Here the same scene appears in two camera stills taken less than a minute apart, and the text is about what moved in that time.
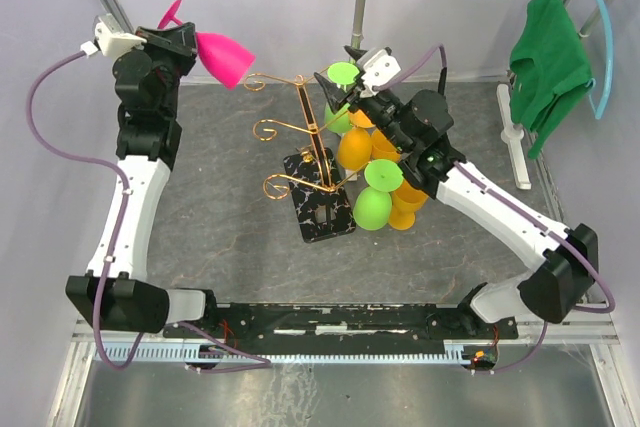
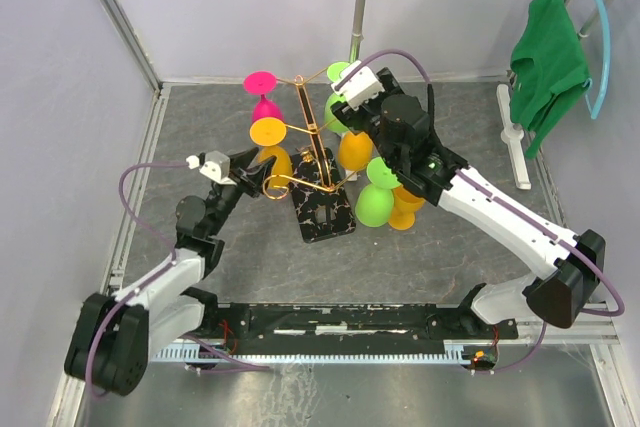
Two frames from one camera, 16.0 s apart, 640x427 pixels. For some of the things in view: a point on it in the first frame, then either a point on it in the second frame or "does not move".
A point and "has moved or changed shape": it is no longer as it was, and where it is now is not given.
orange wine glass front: (405, 203) does not move
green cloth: (549, 66) does not move
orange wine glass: (355, 144) does not move
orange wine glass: (382, 148) has moved or changed shape
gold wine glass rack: (312, 177) does not move
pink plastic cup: (224, 60) -> (263, 82)
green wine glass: (341, 73) does not move
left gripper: (179, 42) -> (256, 180)
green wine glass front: (373, 205) does not move
